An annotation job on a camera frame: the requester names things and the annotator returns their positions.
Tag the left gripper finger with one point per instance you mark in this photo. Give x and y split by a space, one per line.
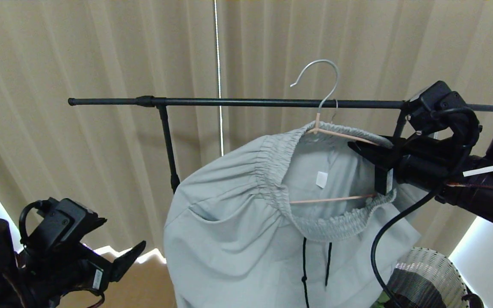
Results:
126 263

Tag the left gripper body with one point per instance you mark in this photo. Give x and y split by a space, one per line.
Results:
79 273

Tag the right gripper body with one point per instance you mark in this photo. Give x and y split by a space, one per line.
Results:
422 167

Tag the pale grey shorts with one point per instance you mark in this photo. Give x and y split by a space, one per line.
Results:
229 239

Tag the white laundry basket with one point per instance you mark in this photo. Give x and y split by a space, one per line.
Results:
426 265

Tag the black clothes rack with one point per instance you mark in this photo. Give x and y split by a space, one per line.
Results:
250 102

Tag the beige curtain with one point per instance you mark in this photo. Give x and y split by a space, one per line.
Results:
79 149

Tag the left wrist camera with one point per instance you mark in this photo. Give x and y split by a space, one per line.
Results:
64 222

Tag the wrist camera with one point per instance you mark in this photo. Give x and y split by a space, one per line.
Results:
64 222
435 102

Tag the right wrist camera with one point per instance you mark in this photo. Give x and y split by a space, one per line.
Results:
435 102

